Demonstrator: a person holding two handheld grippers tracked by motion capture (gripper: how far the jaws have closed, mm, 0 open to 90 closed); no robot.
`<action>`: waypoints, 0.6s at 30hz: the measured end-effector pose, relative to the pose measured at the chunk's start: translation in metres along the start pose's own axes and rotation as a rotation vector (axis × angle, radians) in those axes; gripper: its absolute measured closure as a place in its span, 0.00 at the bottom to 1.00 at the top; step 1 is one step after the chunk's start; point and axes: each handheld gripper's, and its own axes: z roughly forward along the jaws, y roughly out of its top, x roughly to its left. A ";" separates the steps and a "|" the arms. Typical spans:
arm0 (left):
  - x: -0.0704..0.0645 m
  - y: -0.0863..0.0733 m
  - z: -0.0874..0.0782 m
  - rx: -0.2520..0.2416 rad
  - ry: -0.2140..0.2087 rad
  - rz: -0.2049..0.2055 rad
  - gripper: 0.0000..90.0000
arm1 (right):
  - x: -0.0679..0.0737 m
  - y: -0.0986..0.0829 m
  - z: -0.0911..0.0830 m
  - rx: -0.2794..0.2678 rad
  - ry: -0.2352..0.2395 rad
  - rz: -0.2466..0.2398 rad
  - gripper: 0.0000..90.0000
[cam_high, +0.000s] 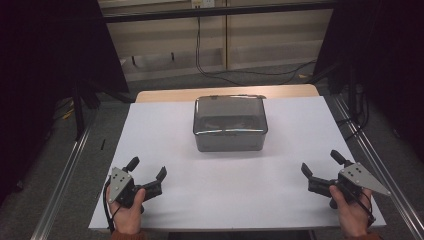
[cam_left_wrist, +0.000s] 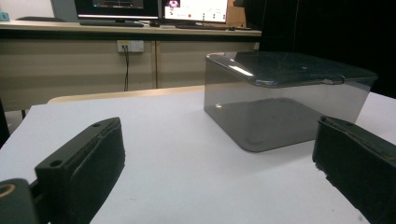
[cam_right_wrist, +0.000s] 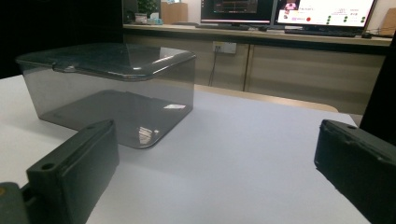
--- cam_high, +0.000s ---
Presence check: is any white wall socket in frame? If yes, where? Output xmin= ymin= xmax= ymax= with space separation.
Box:
xmin=191 ymin=0 xmax=216 ymax=10

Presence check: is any person's left hand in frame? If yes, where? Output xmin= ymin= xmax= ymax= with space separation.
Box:
xmin=108 ymin=187 xmax=147 ymax=235

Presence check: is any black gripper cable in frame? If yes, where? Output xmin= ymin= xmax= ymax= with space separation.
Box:
xmin=339 ymin=182 xmax=377 ymax=228
xmin=102 ymin=179 xmax=117 ymax=233

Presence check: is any black metal stand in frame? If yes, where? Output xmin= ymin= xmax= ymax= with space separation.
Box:
xmin=71 ymin=79 xmax=102 ymax=142

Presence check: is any aluminium rail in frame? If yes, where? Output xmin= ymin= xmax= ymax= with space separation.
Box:
xmin=30 ymin=125 xmax=94 ymax=240
xmin=332 ymin=95 xmax=424 ymax=240

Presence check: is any black curtain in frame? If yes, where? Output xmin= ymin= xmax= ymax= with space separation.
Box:
xmin=312 ymin=0 xmax=424 ymax=163
xmin=0 ymin=0 xmax=130 ymax=204

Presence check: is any white table sheet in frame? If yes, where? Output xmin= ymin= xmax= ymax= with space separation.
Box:
xmin=87 ymin=95 xmax=388 ymax=232

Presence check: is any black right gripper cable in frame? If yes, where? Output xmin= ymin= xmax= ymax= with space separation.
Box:
xmin=339 ymin=182 xmax=377 ymax=228

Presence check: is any black wall cable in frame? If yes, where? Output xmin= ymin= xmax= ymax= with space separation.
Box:
xmin=194 ymin=16 xmax=318 ymax=86

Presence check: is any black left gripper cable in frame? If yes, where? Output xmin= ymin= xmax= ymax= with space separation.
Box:
xmin=102 ymin=179 xmax=117 ymax=233

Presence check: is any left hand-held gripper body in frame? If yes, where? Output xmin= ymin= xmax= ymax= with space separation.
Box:
xmin=107 ymin=165 xmax=146 ymax=209

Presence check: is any transparent grey storage box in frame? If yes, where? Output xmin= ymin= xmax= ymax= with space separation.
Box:
xmin=192 ymin=94 xmax=269 ymax=153

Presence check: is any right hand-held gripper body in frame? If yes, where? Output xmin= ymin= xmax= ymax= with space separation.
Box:
xmin=329 ymin=161 xmax=392 ymax=210

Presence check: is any black metal crossbar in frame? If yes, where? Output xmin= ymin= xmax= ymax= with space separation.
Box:
xmin=102 ymin=1 xmax=336 ymax=24

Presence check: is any person's right hand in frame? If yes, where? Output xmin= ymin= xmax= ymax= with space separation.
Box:
xmin=328 ymin=184 xmax=373 ymax=239

